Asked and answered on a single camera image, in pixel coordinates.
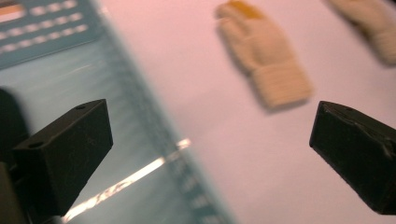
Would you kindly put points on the beige glove with yellow patch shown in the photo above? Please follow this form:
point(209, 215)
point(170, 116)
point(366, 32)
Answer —
point(264, 53)

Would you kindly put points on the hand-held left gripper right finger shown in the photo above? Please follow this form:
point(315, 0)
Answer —
point(355, 152)

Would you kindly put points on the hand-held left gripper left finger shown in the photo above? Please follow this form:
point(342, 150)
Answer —
point(65, 155)

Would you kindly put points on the beige knit glove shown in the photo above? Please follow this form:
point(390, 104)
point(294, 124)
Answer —
point(373, 21)

